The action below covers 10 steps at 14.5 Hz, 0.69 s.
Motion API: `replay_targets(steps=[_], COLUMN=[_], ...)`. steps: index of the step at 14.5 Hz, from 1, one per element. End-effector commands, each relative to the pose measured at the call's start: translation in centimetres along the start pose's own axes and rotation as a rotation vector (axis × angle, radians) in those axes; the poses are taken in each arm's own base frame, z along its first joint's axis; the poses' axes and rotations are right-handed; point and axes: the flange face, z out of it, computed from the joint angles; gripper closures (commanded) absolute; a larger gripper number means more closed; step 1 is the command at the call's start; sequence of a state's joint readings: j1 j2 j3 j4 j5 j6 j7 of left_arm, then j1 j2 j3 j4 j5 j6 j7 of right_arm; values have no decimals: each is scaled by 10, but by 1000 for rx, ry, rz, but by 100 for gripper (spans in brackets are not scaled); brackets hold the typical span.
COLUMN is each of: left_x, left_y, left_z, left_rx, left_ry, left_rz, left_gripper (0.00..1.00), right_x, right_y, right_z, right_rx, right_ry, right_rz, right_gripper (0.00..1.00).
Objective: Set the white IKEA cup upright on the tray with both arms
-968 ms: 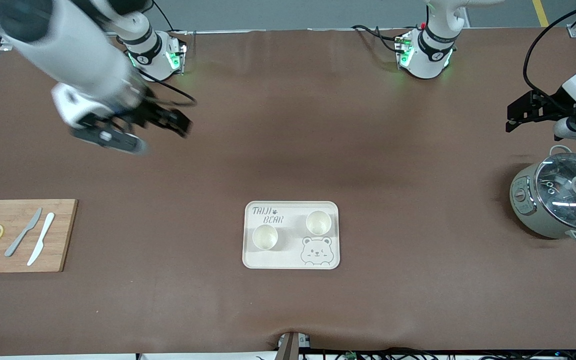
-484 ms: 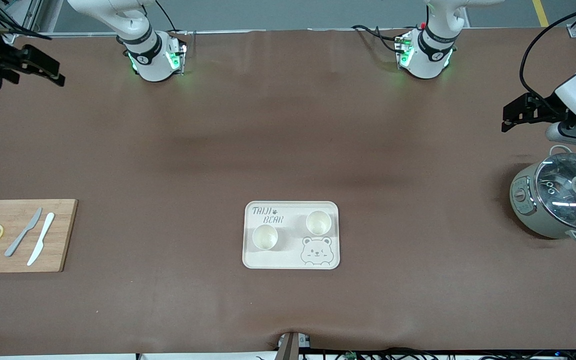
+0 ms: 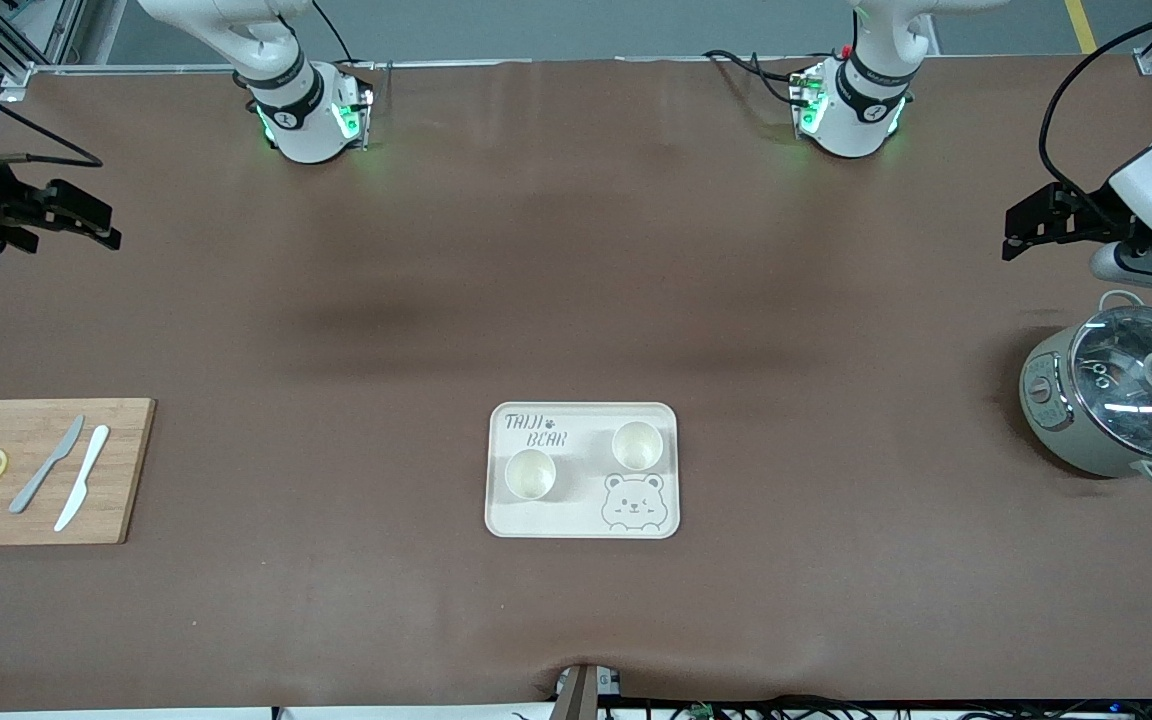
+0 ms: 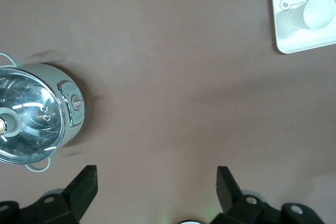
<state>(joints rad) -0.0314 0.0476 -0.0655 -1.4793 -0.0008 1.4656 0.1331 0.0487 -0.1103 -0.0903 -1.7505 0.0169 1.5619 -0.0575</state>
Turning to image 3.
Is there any white plastic cup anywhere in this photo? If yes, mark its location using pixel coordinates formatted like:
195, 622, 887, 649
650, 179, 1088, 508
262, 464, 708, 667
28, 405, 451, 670
504, 448, 558, 501
611, 420, 664, 472

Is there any white bear print tray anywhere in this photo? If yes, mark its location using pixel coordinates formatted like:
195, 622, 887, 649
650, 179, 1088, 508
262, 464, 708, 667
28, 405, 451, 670
484, 402, 681, 541

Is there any glass pot lid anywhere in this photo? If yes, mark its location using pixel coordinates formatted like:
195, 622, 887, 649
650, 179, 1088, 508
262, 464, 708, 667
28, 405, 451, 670
1069, 305, 1152, 461

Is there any grey-green electric cooking pot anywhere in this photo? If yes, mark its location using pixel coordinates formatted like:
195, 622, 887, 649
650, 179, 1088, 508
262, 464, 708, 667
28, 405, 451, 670
1019, 290, 1152, 489

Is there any grey plastic knife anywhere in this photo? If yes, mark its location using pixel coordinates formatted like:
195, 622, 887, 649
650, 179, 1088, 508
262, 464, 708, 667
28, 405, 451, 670
8, 415, 85, 515

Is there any white plastic knife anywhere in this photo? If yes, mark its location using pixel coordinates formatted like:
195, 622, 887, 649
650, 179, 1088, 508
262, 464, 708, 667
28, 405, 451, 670
54, 425, 111, 533

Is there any bamboo cutting board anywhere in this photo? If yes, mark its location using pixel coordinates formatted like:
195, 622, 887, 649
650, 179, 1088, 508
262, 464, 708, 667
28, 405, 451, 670
0, 398, 156, 546

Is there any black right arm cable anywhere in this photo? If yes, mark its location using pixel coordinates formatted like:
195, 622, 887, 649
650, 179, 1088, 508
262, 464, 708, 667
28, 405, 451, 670
0, 58, 104, 167

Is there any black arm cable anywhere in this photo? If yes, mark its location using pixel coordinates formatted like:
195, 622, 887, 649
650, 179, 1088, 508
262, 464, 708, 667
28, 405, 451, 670
1039, 5, 1152, 213
0, 58, 104, 167

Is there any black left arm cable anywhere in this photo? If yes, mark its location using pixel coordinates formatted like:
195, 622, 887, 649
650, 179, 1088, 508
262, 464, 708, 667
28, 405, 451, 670
1039, 5, 1152, 213

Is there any black right base cable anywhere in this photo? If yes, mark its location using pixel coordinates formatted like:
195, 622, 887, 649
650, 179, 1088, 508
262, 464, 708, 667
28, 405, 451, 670
311, 0, 392, 96

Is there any black base cable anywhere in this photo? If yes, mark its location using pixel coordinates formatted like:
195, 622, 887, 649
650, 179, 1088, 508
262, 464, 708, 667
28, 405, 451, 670
311, 0, 392, 96
701, 48, 817, 106

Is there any black left base cable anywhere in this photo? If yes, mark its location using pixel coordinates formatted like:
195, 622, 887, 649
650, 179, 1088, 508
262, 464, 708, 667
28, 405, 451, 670
701, 48, 817, 106

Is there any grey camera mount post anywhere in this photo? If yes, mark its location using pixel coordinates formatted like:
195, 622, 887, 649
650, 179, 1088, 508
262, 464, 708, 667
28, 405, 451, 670
554, 662, 625, 720

